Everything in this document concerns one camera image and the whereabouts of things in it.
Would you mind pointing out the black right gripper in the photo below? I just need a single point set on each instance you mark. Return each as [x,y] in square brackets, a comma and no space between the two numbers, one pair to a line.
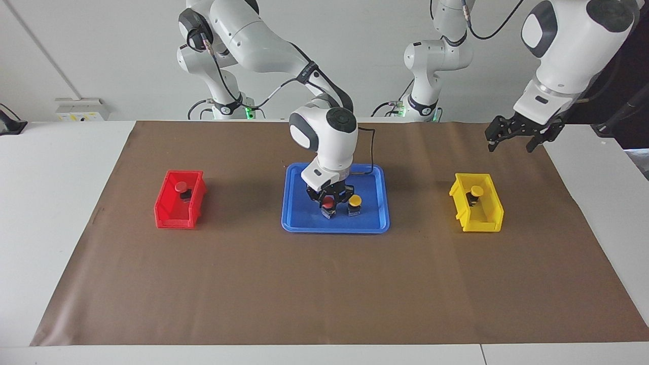
[329,190]

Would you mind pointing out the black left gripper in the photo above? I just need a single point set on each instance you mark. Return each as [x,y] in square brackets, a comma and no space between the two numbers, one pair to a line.
[532,128]

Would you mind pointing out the red push button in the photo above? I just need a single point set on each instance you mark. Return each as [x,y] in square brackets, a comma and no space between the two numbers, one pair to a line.
[181,186]
[329,203]

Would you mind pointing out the yellow push button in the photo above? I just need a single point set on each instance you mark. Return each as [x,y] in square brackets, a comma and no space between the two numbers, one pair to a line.
[354,201]
[476,190]

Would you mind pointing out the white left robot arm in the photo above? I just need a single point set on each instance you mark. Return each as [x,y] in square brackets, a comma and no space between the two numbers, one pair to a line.
[573,50]

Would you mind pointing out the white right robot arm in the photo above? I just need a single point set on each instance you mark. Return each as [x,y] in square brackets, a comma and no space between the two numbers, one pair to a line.
[324,137]

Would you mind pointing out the blue plastic tray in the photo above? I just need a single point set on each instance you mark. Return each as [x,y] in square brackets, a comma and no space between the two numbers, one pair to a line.
[299,218]

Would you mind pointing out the brown paper table mat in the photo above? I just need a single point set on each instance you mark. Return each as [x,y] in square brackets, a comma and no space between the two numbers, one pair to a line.
[324,284]

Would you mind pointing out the black stand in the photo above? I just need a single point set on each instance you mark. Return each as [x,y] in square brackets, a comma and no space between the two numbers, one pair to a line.
[608,129]

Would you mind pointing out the yellow plastic bin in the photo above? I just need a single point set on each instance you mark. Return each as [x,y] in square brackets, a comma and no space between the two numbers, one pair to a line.
[481,223]

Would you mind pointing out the red plastic bin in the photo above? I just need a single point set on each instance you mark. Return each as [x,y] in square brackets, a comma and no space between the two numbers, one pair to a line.
[175,220]

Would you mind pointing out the black device at table edge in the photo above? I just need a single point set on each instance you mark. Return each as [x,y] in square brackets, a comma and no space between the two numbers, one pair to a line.
[10,126]

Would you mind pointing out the white wall box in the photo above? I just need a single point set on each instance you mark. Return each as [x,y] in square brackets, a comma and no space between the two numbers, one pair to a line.
[81,109]

